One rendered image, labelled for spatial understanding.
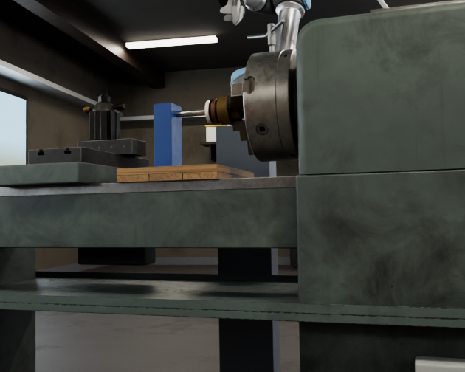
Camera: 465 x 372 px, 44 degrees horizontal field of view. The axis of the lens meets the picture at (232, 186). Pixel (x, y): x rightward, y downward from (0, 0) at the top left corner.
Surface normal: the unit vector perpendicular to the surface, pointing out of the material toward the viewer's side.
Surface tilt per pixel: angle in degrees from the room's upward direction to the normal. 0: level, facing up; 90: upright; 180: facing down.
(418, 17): 90
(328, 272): 90
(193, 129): 90
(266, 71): 64
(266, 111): 104
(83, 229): 90
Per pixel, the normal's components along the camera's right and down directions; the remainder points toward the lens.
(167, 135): -0.31, -0.04
